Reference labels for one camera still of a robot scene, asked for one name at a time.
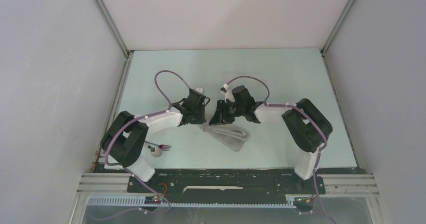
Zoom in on aluminium frame post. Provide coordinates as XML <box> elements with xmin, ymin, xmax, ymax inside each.
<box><xmin>321</xmin><ymin>0</ymin><xmax>356</xmax><ymax>57</ymax></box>
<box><xmin>83</xmin><ymin>0</ymin><xmax>131</xmax><ymax>57</ymax></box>

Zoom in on grey cloth napkin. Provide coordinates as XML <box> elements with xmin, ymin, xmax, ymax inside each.
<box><xmin>200</xmin><ymin>124</ymin><xmax>250</xmax><ymax>152</ymax></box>

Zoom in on white cable duct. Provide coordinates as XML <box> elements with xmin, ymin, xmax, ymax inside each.
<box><xmin>87</xmin><ymin>195</ymin><xmax>302</xmax><ymax>208</ymax></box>

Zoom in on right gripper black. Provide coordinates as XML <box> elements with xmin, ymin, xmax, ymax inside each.
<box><xmin>209</xmin><ymin>99</ymin><xmax>246</xmax><ymax>125</ymax></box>

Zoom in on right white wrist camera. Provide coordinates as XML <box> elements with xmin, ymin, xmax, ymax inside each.
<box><xmin>221</xmin><ymin>84</ymin><xmax>235</xmax><ymax>102</ymax></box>

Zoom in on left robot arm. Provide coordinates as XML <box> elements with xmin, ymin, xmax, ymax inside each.
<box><xmin>100</xmin><ymin>89</ymin><xmax>209</xmax><ymax>192</ymax></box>

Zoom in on pink handled spoon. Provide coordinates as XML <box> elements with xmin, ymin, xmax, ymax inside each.
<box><xmin>144</xmin><ymin>143</ymin><xmax>163</xmax><ymax>157</ymax></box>

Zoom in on left aluminium frame post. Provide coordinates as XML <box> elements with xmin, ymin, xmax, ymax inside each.
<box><xmin>83</xmin><ymin>0</ymin><xmax>131</xmax><ymax>57</ymax></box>

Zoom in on purple metallic fork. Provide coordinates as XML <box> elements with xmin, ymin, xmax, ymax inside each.
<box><xmin>145</xmin><ymin>141</ymin><xmax>172</xmax><ymax>151</ymax></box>

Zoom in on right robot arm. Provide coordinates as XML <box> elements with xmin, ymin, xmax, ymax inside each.
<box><xmin>209</xmin><ymin>84</ymin><xmax>333</xmax><ymax>193</ymax></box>

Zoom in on right aluminium frame post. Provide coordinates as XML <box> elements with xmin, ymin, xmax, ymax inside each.
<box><xmin>321</xmin><ymin>0</ymin><xmax>356</xmax><ymax>57</ymax></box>

